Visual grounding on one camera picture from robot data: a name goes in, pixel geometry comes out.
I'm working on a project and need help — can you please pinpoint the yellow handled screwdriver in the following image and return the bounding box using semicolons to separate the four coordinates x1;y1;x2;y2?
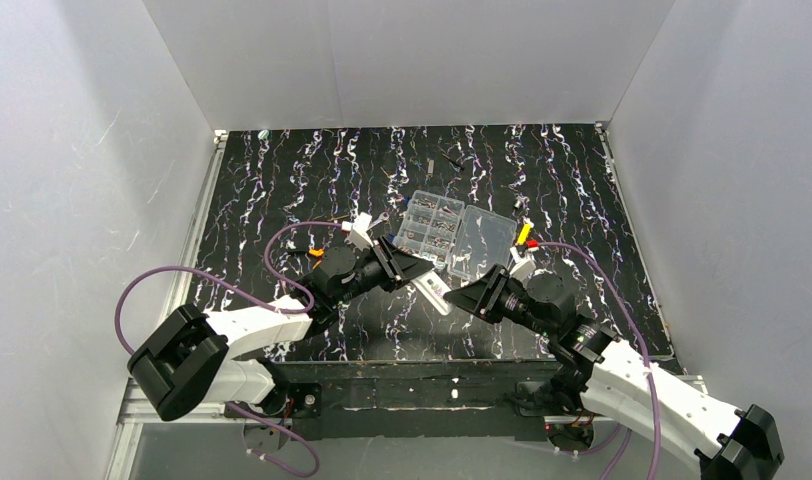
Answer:
515;222;533;246

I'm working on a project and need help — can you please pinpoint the clear plastic screw organizer box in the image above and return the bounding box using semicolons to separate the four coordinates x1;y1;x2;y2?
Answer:
393;190;517;282

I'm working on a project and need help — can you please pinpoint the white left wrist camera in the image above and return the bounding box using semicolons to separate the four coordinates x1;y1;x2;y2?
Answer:
341;213;373;250

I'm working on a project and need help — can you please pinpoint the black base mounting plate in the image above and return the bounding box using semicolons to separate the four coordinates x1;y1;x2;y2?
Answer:
264;360;600;441

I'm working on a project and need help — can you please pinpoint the white AC remote control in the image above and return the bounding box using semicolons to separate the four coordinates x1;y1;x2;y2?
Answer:
411;270;454;316

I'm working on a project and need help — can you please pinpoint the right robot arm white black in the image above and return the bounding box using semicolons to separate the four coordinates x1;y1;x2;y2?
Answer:
443;265;785;479

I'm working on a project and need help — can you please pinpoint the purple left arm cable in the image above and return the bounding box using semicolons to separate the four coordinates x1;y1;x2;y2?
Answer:
114;221;348;478

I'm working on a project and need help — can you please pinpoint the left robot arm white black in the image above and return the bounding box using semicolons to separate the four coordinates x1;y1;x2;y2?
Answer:
127;238;453;421

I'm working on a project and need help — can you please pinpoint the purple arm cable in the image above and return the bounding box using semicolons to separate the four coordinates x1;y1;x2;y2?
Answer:
535;241;662;480
114;221;348;478

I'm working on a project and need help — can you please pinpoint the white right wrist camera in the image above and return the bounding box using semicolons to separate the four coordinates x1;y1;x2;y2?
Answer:
509;240;540;282

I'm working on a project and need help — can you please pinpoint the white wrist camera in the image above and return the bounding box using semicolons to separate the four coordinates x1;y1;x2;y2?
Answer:
341;213;373;250
509;240;540;282

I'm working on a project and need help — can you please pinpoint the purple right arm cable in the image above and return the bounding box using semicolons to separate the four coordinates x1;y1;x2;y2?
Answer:
535;241;662;480

